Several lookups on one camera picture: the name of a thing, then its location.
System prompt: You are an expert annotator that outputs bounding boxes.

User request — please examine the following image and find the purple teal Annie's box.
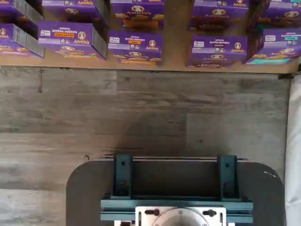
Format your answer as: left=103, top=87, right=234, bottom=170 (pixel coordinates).
left=245, top=28, right=301, bottom=66
left=256, top=0, right=301, bottom=30

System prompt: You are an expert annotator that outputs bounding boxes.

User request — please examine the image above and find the purple snack boxes group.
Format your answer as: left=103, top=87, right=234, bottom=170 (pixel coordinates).
left=0, top=0, right=301, bottom=75

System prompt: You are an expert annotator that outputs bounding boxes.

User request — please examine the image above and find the silver mounting plate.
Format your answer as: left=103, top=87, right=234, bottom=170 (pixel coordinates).
left=135, top=206, right=227, bottom=226

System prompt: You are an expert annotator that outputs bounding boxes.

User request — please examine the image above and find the white plastic sheet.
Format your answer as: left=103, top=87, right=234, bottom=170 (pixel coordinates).
left=285, top=74, right=301, bottom=226

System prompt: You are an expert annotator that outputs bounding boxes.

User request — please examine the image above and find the teal metal bracket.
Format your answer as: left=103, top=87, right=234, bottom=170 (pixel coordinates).
left=216, top=154, right=238, bottom=201
left=113, top=154, right=134, bottom=201

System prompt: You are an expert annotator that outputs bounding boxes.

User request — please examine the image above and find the dark rounded base plate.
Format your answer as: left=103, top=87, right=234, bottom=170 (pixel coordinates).
left=66, top=158, right=286, bottom=226

